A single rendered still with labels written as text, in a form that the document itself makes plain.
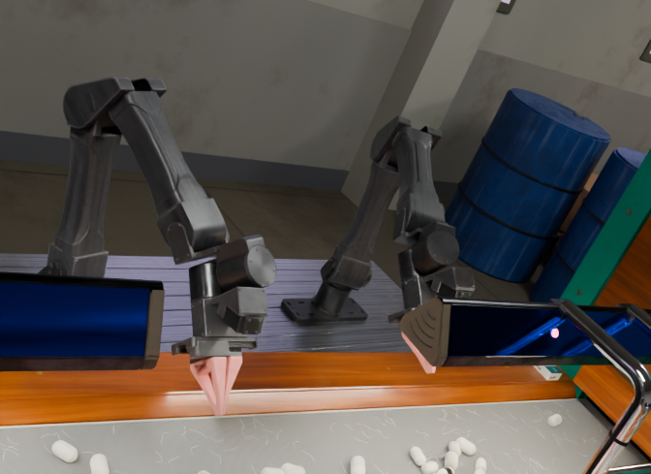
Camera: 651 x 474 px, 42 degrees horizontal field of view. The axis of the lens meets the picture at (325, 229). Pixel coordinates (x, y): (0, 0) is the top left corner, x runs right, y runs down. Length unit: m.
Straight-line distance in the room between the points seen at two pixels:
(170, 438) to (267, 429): 0.16
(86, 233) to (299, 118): 2.74
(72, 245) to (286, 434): 0.43
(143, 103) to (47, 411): 0.44
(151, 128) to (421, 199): 0.49
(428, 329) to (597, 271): 0.85
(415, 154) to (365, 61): 2.57
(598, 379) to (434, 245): 0.54
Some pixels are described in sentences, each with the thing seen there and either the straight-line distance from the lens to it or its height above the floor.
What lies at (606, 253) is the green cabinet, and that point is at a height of 1.02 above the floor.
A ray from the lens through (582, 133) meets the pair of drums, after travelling 4.07.
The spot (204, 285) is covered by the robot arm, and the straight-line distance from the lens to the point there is 1.15.
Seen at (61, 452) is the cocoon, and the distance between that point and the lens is 1.11.
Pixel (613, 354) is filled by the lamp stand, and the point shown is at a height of 1.11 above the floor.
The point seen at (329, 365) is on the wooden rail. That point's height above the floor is 0.76.
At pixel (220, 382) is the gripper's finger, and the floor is 0.85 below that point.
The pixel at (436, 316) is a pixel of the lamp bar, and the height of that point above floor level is 1.09.
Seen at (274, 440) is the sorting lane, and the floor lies 0.74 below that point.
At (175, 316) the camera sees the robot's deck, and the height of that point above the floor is 0.67.
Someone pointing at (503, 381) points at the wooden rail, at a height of 0.77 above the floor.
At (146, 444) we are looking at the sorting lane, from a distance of 1.18.
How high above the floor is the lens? 1.51
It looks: 23 degrees down
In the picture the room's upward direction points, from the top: 24 degrees clockwise
